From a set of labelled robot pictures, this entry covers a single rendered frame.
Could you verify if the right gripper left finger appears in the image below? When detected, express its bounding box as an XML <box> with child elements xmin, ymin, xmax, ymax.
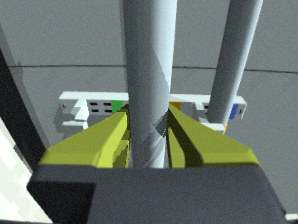
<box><xmin>36</xmin><ymin>103</ymin><xmax>131</xmax><ymax>168</ymax></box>

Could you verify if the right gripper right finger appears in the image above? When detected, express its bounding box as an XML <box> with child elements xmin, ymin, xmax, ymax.
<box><xmin>166</xmin><ymin>103</ymin><xmax>261</xmax><ymax>168</ymax></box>

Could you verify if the black wall panel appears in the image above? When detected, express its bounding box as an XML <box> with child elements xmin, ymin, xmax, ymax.
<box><xmin>0</xmin><ymin>0</ymin><xmax>298</xmax><ymax>214</ymax></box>

